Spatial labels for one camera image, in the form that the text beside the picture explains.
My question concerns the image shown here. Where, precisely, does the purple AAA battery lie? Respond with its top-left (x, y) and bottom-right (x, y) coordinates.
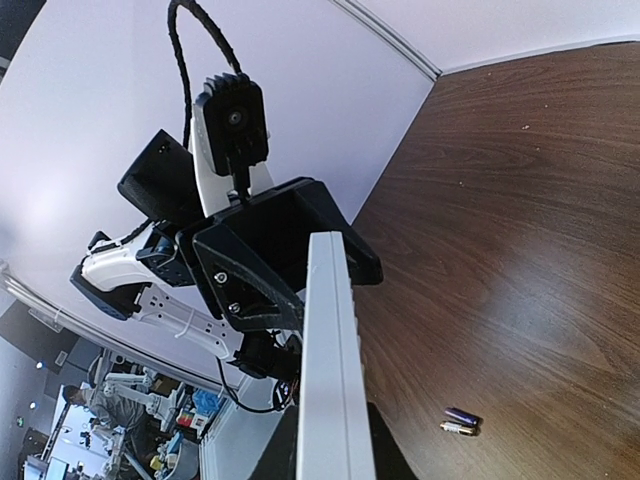
top-left (445, 407), bottom-right (481, 427)

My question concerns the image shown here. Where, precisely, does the left black camera cable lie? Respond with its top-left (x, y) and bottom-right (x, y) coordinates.
top-left (167, 0), bottom-right (251, 151)

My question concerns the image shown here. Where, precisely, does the gold black AAA battery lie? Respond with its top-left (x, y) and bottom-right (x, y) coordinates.
top-left (439, 421), bottom-right (478, 437)

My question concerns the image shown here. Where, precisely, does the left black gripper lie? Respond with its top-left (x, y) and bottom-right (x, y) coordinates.
top-left (176, 177), bottom-right (384, 333)

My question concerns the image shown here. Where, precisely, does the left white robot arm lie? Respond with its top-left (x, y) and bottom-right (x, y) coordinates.
top-left (71, 131), bottom-right (383, 383)

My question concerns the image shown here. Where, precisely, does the person in background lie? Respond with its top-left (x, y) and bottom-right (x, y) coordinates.
top-left (62, 385), bottom-right (150, 454)

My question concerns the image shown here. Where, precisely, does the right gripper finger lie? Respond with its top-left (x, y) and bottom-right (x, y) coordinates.
top-left (269, 401), bottom-right (417, 480)

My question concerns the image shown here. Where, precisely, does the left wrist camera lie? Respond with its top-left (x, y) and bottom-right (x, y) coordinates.
top-left (191, 73), bottom-right (274, 217)

